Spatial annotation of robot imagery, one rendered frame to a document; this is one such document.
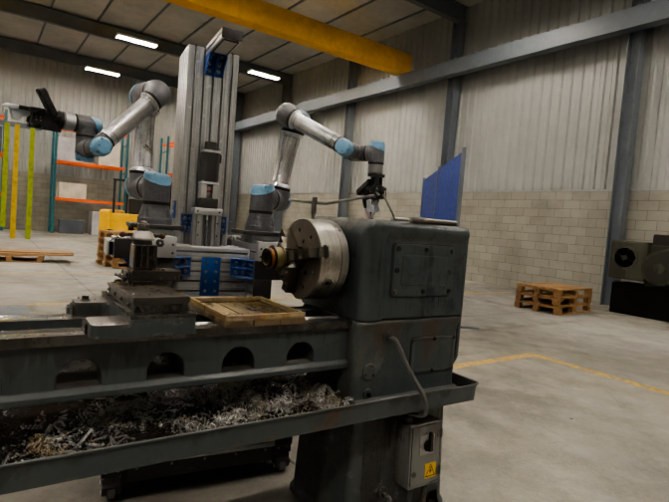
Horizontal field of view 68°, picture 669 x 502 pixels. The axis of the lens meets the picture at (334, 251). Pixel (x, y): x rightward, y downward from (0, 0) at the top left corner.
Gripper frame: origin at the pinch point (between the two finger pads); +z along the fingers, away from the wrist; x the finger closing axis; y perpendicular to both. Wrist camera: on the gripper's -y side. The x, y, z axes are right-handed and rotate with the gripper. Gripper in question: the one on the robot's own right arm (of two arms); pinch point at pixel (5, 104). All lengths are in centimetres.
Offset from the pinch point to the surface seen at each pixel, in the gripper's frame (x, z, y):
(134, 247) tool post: -72, -20, 39
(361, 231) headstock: -111, -88, 23
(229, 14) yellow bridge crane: 840, -656, -325
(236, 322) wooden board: -104, -41, 56
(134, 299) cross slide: -96, -10, 49
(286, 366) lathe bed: -109, -62, 73
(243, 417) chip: -114, -42, 85
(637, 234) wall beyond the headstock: -15, -1113, 8
